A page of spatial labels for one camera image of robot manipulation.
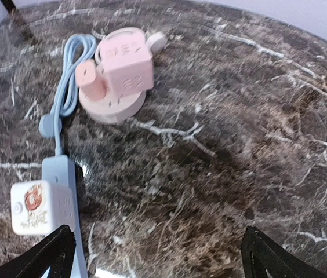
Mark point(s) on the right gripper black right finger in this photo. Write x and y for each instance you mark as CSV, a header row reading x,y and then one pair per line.
x,y
263,257

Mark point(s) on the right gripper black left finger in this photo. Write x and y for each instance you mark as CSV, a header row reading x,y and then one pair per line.
x,y
54,254

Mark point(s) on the white cube socket adapter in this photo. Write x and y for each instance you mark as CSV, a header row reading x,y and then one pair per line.
x,y
39,207

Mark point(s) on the pink round power socket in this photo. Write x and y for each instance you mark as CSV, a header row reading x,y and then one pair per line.
x,y
112,108

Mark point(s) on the small pink plug adapter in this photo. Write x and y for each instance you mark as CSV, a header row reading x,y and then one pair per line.
x,y
90,81

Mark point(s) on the pink cube socket adapter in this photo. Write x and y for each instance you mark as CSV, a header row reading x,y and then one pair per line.
x,y
126,61

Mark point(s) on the blue power strip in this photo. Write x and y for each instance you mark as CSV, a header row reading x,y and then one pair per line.
x,y
59,171

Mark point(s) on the left black frame post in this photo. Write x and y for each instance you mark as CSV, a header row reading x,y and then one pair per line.
x,y
8,5

